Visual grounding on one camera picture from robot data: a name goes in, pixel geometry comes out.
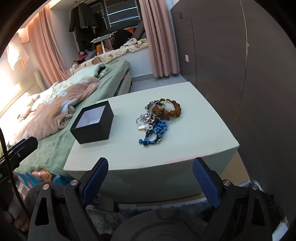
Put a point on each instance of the teal printed cloth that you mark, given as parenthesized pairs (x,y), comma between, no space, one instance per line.
(49,176)

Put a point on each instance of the printed window seat sheet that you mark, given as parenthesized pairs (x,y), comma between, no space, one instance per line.
(111,54)

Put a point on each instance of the pink curtain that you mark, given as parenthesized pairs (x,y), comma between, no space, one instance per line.
(157,34)
(46,46)

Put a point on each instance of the person's left hand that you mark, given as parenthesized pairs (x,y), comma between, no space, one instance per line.
(12,220)

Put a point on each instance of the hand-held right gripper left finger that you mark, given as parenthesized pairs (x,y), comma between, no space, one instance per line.
(98,176)

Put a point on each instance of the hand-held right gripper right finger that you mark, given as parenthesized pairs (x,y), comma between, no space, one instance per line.
(204,180)

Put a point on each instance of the grey shaggy rug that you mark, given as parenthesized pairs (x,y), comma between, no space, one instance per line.
(104,217)

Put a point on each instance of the beige hanging cloth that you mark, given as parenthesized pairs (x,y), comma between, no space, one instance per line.
(16,54)

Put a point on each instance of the white rack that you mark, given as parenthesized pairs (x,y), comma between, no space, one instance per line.
(101,41)

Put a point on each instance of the white low table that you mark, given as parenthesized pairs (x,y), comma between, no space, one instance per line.
(196,129)

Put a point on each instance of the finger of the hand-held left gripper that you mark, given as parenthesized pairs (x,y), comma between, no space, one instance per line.
(24,147)

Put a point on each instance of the bed with green sheet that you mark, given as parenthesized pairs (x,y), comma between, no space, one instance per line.
(108,76)

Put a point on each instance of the pink printed blanket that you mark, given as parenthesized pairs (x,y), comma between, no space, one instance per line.
(46,111)

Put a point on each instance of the thin silver hoop bangle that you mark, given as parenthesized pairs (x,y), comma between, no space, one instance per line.
(137,121)

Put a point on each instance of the hanging dark clothes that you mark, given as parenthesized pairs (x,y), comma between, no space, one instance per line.
(81,23)

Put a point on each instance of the dark grey cushion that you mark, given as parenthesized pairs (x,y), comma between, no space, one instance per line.
(140,32)

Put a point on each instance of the black bag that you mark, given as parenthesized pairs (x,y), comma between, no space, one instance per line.
(121,37)

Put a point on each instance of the black jewelry box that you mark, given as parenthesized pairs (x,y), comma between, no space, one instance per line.
(97,132)

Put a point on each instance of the light green pillow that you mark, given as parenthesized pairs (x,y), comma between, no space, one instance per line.
(81,75)

